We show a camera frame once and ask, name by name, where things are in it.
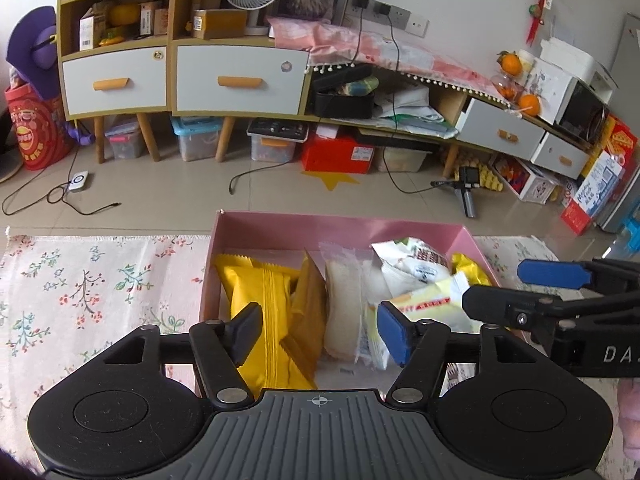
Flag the floral white rug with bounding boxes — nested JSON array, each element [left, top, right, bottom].
[[1, 234, 637, 479]]

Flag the pink floral cloth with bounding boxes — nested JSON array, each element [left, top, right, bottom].
[[269, 18, 509, 105]]

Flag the white microwave oven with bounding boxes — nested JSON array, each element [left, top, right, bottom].
[[525, 58, 608, 144]]

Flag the white charger puck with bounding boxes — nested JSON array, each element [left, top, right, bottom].
[[66, 171, 89, 193]]

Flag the orange fruit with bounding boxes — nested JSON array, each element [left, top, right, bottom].
[[518, 92, 541, 117], [497, 51, 523, 78]]

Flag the person right hand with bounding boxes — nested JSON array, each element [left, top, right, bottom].
[[617, 378, 640, 462]]

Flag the red white snack packet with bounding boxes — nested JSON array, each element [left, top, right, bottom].
[[363, 272, 480, 370]]

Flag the white pecan snack bag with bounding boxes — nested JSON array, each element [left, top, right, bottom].
[[371, 237, 451, 297]]

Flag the brown cracker packet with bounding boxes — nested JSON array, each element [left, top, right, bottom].
[[320, 243, 390, 370]]

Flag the black storage box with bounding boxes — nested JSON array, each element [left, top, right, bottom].
[[310, 64, 378, 119]]

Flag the purple hat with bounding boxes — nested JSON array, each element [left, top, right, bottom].
[[6, 6, 61, 101]]

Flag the red lantern gift bag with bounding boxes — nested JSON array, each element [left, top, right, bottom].
[[4, 84, 74, 171]]

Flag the yellow wafer snack pack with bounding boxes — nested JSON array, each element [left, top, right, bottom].
[[211, 252, 321, 401]]

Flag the red shoe box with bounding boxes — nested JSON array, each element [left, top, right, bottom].
[[302, 132, 375, 174]]

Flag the wooden tv cabinet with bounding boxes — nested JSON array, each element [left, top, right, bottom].
[[56, 0, 589, 179]]

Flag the clear storage bin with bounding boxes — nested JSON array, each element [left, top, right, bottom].
[[373, 146, 430, 172]]

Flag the yellow chip bag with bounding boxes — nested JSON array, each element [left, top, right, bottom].
[[450, 252, 494, 286]]

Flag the pink cardboard box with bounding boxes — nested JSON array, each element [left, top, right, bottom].
[[196, 209, 528, 396]]

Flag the blue lid storage bin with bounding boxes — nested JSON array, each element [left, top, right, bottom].
[[170, 116, 222, 162]]

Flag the yellow egg tray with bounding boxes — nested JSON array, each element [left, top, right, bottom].
[[478, 164, 503, 193]]

